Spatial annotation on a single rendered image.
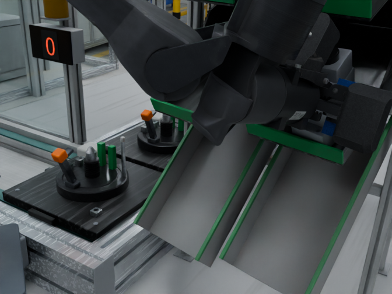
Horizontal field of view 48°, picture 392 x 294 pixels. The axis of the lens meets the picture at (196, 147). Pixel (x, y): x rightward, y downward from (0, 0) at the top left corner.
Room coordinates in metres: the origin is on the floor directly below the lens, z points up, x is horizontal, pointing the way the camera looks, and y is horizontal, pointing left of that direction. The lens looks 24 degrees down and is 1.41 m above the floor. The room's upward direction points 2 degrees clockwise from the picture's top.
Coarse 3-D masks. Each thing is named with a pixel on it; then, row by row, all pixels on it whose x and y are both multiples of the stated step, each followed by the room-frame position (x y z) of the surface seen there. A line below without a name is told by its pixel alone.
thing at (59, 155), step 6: (54, 150) 0.71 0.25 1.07; (60, 150) 0.71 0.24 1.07; (66, 150) 0.72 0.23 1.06; (72, 150) 0.72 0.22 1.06; (54, 156) 0.70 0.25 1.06; (60, 156) 0.70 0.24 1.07; (66, 156) 0.71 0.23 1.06; (60, 162) 0.70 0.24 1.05; (66, 162) 0.71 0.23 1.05; (66, 168) 0.71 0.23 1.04; (66, 174) 0.71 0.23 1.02; (72, 174) 0.72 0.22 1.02; (72, 180) 0.72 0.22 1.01
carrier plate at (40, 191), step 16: (48, 176) 0.80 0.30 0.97; (128, 176) 0.81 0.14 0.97; (144, 176) 0.81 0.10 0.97; (16, 192) 0.73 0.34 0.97; (32, 192) 0.73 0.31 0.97; (48, 192) 0.73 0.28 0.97; (128, 192) 0.74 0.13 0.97; (144, 192) 0.75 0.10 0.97; (48, 208) 0.68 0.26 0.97; (64, 208) 0.68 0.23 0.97; (80, 208) 0.68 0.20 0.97; (112, 208) 0.69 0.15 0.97; (128, 208) 0.69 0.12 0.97; (64, 224) 0.65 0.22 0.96; (80, 224) 0.63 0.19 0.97; (96, 224) 0.63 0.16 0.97; (112, 224) 0.64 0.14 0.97
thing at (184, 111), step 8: (216, 8) 0.71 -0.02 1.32; (224, 8) 0.72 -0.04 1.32; (232, 8) 0.74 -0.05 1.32; (208, 16) 0.69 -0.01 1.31; (216, 16) 0.71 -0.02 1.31; (224, 16) 0.72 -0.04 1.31; (208, 24) 0.69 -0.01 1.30; (208, 72) 0.67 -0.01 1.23; (200, 80) 0.65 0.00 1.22; (200, 88) 0.63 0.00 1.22; (192, 96) 0.62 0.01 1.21; (200, 96) 0.62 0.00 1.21; (152, 104) 0.61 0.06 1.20; (160, 104) 0.59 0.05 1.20; (168, 104) 0.58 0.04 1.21; (176, 104) 0.61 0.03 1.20; (184, 104) 0.61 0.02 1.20; (192, 104) 0.60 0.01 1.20; (160, 112) 0.60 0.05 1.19; (168, 112) 0.59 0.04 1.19; (176, 112) 0.58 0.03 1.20; (184, 112) 0.56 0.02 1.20; (192, 112) 0.55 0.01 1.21; (184, 120) 0.57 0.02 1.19
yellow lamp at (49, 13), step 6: (48, 0) 0.95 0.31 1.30; (54, 0) 0.95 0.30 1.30; (60, 0) 0.95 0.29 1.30; (48, 6) 0.95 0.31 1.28; (54, 6) 0.95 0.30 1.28; (60, 6) 0.95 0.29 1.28; (66, 6) 0.96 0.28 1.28; (48, 12) 0.95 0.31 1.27; (54, 12) 0.95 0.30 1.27; (60, 12) 0.95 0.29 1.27; (66, 12) 0.96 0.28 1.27; (54, 18) 0.95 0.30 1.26
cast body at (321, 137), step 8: (320, 112) 0.47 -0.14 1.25; (312, 120) 0.48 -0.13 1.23; (320, 120) 0.47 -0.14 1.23; (296, 128) 0.49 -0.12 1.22; (312, 128) 0.48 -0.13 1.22; (320, 128) 0.47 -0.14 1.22; (304, 136) 0.48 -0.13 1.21; (312, 136) 0.47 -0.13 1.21; (320, 136) 0.46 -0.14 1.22; (328, 136) 0.47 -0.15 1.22; (328, 144) 0.47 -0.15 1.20
